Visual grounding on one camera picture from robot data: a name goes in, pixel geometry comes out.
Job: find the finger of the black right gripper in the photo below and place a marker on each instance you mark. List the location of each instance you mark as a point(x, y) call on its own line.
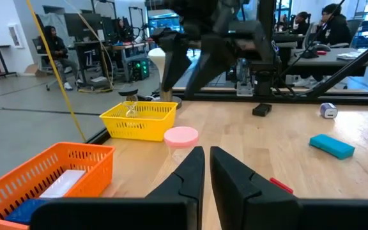
point(212, 64)
point(174, 57)

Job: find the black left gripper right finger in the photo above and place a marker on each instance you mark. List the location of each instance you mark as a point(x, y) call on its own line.
point(251, 204)

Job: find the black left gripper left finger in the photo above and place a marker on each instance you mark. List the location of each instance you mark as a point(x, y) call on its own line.
point(171, 207)

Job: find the black hourglass white sand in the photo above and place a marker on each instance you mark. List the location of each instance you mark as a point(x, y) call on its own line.
point(128, 92)

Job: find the black digital thermometer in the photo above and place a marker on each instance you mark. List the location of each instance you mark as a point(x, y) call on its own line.
point(262, 110)

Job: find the teal eraser block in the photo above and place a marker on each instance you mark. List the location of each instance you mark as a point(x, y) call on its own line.
point(331, 147)

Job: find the white eraser block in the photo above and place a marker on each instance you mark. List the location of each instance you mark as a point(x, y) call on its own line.
point(62, 183)

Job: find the purple white charger plug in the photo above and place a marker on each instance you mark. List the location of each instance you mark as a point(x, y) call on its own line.
point(327, 111)

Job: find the blue eraser block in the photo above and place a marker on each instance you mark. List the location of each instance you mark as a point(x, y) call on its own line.
point(24, 209)

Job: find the black office desk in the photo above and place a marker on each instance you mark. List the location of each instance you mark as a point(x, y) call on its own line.
point(85, 54)

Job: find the grey office desk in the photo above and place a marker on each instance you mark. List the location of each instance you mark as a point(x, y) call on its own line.
point(331, 60)

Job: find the white mushroom lamp brass base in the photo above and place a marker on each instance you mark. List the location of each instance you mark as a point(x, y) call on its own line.
point(156, 59)

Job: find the computer tower green lights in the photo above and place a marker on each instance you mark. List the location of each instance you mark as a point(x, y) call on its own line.
point(141, 68)

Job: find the person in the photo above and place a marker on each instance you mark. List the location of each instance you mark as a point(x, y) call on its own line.
point(334, 28)
point(123, 32)
point(300, 24)
point(56, 48)

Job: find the yellow plastic basket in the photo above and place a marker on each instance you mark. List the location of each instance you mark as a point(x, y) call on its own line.
point(139, 127)

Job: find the black desk monitors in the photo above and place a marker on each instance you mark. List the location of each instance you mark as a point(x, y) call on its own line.
point(81, 25)

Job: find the orange plastic basket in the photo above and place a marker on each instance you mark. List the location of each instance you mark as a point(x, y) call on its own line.
point(85, 159)

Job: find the cardboard box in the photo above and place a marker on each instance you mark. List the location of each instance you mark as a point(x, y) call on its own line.
point(32, 69)

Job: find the black metal table frame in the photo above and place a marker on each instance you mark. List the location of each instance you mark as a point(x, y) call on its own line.
point(347, 99)

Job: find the white wall panel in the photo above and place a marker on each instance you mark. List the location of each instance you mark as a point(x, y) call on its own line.
point(15, 35)

